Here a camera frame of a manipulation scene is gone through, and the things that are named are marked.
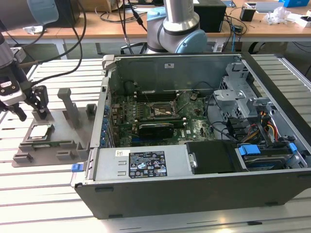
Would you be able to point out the large black box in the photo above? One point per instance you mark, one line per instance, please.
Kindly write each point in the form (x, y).
(70, 14)

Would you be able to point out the silver power supply unit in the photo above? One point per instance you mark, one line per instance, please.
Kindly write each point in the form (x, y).
(109, 167)

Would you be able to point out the brown cardboard box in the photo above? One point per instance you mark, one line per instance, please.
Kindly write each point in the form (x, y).
(109, 6)

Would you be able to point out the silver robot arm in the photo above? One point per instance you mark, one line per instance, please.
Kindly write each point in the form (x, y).
(175, 19)

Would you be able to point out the crumpled white paper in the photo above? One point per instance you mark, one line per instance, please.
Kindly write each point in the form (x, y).
(34, 29)

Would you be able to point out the graphics card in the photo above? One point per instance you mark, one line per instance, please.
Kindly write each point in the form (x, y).
(155, 130)

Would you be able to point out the grey parts rack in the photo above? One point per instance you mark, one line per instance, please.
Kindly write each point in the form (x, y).
(58, 136)

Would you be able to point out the blue plastic tab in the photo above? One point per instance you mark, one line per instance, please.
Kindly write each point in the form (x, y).
(292, 147)

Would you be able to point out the RAM slot black latches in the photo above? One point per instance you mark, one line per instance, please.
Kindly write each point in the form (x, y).
(160, 117)
(158, 99)
(158, 94)
(179, 121)

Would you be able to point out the silver CPU chip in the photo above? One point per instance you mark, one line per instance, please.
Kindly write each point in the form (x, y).
(40, 132)

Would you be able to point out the wooden desk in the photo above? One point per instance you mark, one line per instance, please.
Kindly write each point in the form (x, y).
(109, 31)

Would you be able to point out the black plastic shroud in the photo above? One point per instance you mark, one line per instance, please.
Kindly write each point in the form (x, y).
(211, 155)

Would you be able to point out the hard disk blue carrier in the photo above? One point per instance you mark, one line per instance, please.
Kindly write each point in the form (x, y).
(249, 150)

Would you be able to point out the white cardboard box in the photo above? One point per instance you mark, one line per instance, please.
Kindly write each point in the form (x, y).
(301, 20)

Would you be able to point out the RAM slot white latches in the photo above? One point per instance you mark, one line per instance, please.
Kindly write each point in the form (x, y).
(179, 97)
(177, 93)
(185, 124)
(184, 119)

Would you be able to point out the blue book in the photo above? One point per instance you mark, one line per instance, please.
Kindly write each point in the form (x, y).
(228, 3)

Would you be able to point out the black tower box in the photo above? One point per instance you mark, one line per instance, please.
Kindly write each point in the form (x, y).
(211, 14)

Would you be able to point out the white plastic bag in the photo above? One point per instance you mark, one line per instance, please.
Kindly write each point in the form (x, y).
(277, 14)

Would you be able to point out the blue box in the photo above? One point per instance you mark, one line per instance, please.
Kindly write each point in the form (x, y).
(297, 3)

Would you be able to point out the dark grey PC case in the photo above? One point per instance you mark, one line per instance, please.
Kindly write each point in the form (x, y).
(170, 199)

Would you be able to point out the green motherboard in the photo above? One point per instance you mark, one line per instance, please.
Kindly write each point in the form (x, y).
(194, 126)

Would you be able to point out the green RAM stick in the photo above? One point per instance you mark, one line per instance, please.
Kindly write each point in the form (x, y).
(46, 145)

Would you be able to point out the white power plug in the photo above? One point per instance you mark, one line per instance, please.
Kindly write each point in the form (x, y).
(218, 47)

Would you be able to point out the CPU socket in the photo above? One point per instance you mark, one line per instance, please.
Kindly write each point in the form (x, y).
(161, 106)

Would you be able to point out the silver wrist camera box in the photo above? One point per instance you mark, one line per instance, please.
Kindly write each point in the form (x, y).
(12, 95)

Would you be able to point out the grey laptop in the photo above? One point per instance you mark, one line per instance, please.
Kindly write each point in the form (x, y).
(269, 6)

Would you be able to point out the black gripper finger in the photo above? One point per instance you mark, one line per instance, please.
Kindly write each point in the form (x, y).
(20, 115)
(42, 97)

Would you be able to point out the blue case latch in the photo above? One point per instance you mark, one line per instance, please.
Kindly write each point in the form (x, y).
(76, 168)

